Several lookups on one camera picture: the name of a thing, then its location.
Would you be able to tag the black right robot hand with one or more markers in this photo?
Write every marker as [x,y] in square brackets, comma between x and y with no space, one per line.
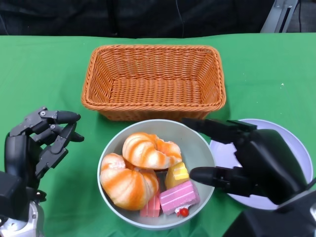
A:
[269,163]

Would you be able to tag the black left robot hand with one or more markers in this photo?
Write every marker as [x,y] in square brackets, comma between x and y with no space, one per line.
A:
[17,153]

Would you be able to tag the orange striped bread roll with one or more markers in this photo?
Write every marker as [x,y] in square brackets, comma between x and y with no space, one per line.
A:
[148,153]
[128,185]

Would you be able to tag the pale green bowl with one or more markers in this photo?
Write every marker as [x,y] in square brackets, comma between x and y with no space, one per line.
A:
[158,129]

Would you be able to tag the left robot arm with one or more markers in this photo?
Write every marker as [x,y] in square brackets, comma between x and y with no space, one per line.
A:
[14,197]

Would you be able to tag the lavender plate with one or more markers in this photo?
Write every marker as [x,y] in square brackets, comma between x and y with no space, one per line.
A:
[296,148]

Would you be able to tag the yellow cake slice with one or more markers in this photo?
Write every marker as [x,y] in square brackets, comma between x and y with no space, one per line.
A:
[177,174]

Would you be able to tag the pink cake slice with cherry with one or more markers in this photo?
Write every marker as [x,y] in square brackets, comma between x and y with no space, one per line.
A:
[177,196]

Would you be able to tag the salmon pink cake slice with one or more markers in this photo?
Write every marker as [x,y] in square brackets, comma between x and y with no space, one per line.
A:
[150,208]

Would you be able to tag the orange wicker basket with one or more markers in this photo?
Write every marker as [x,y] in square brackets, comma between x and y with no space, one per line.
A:
[155,81]

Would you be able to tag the green tablecloth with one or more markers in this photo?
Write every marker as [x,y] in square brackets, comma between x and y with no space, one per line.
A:
[49,86]

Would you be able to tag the grey metal stand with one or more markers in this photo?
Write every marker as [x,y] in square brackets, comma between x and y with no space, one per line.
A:
[276,17]

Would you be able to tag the black backdrop curtain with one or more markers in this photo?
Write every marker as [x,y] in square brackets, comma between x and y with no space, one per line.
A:
[98,17]

